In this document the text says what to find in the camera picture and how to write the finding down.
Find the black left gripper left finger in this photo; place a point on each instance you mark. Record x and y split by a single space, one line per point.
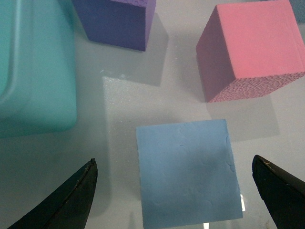
67 207

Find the pink foam block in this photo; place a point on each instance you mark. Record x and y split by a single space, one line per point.
249 50

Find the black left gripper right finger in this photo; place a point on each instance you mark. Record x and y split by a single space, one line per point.
282 193

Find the left purple foam block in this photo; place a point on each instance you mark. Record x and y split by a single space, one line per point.
123 23

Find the teal plastic bin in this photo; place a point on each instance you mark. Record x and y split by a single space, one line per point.
37 67

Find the light blue foam block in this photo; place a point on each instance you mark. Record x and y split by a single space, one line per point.
187 174

